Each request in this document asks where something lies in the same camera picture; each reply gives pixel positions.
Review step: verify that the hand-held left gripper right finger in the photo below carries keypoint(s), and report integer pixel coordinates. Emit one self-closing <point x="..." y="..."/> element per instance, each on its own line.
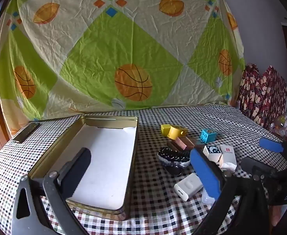
<point x="204" y="173"/>

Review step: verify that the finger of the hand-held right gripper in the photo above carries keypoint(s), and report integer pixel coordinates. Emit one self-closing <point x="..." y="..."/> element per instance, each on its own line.
<point x="256" y="165"/>
<point x="270" y="145"/>

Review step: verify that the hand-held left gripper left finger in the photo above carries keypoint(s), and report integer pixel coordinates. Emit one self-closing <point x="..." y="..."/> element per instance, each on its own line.
<point x="77" y="171"/>

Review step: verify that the white moon print block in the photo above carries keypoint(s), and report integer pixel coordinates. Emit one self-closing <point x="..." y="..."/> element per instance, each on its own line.
<point x="212" y="151"/>

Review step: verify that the blue bear toy block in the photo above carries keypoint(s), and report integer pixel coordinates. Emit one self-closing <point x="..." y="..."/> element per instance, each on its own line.
<point x="207" y="135"/>

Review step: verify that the yellow face toy block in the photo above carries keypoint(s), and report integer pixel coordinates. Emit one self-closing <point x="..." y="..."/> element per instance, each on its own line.
<point x="174" y="132"/>

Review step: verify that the gold metal tin box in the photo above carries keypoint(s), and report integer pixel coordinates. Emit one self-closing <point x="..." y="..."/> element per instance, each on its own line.
<point x="131" y="171"/>

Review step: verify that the person's right forearm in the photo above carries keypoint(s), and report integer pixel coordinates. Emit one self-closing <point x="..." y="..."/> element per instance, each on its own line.
<point x="275" y="215"/>

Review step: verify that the white charger adapter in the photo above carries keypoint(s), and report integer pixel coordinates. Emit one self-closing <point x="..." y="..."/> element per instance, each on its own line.
<point x="187" y="186"/>

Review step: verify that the clear plastic bag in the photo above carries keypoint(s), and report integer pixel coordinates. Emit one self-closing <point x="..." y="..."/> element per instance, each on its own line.
<point x="281" y="123"/>

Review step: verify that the small clear plastic piece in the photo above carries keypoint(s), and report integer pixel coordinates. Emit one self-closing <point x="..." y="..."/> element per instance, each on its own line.
<point x="208" y="198"/>

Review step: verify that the small white red-label box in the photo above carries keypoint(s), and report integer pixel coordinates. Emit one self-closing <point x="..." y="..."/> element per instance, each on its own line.
<point x="227" y="156"/>

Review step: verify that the white paper liner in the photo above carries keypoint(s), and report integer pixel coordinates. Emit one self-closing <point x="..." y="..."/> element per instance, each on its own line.
<point x="109" y="164"/>

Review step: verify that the copper brown flat box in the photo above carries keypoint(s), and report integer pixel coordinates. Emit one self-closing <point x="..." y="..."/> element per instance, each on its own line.
<point x="182" y="143"/>

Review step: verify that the red plaid bear-print garment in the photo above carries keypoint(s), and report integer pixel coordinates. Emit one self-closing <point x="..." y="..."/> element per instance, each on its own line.
<point x="258" y="95"/>

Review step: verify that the checked tablecloth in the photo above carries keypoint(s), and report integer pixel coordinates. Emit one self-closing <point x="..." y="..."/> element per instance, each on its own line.
<point x="153" y="200"/>

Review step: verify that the green basketball printed sheet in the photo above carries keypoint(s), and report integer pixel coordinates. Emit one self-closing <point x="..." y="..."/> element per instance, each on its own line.
<point x="109" y="41"/>

